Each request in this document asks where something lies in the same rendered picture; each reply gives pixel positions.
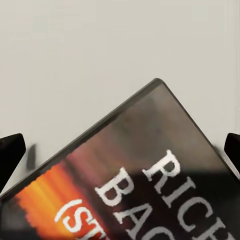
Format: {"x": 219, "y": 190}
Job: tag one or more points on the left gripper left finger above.
{"x": 12, "y": 149}

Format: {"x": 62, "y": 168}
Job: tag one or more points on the hardback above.
{"x": 145, "y": 171}

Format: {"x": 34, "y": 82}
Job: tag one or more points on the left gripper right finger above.
{"x": 232, "y": 149}

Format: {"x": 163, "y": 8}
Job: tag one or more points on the bed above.
{"x": 65, "y": 64}

